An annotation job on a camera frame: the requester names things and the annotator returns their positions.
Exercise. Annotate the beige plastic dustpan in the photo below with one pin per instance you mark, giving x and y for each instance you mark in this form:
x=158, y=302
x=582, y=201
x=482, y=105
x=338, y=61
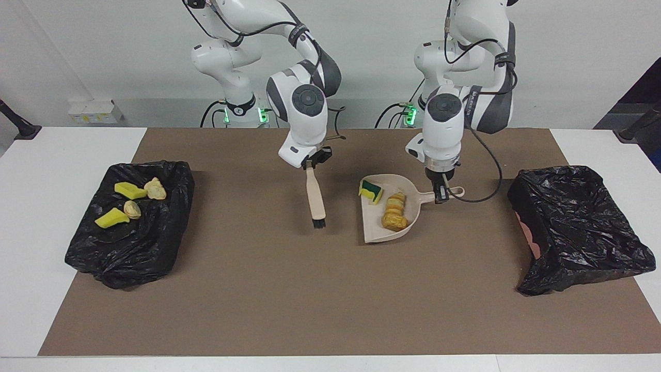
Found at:
x=374, y=222

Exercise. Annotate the golden brown bread toy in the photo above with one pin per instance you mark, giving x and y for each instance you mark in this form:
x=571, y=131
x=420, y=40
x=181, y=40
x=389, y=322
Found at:
x=394, y=222

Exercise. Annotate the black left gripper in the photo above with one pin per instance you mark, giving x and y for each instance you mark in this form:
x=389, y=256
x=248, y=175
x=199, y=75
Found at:
x=442, y=176

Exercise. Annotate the pink bin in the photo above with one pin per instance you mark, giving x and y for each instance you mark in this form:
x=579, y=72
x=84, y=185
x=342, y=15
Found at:
x=532, y=240

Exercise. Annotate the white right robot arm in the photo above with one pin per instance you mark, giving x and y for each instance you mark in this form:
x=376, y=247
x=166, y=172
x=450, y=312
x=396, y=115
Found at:
x=307, y=129

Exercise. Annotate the beige hand brush black bristles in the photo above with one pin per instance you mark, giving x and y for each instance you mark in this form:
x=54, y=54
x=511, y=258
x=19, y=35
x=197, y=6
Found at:
x=315, y=196

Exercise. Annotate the black camera stand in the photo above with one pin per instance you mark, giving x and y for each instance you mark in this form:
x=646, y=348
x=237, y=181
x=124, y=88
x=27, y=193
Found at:
x=23, y=129
x=635, y=129

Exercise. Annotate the chunky yellow sponge piece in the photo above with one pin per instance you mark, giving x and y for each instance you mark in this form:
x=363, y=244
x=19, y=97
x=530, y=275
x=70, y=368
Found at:
x=110, y=219

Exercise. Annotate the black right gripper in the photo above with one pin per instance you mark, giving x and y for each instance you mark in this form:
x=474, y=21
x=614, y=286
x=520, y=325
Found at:
x=316, y=155

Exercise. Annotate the white power strip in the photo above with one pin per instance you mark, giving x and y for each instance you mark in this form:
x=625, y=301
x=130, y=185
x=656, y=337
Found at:
x=93, y=113

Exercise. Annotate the black trash bag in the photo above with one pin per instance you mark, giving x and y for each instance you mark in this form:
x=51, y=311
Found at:
x=583, y=232
x=134, y=253

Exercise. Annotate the striped bread roll toy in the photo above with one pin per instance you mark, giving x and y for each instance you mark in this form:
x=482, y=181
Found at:
x=396, y=203
x=132, y=210

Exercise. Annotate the brown table mat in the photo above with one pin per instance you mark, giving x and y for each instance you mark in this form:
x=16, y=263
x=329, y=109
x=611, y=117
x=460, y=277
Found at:
x=330, y=320

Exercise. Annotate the green and yellow sponge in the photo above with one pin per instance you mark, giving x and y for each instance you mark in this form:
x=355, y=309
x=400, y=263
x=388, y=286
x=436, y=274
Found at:
x=371, y=191

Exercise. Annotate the notched yellow sponge piece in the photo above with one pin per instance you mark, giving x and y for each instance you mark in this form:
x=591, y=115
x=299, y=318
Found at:
x=129, y=190

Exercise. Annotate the pale foam lump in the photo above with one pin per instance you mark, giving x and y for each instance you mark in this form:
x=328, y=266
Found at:
x=155, y=189

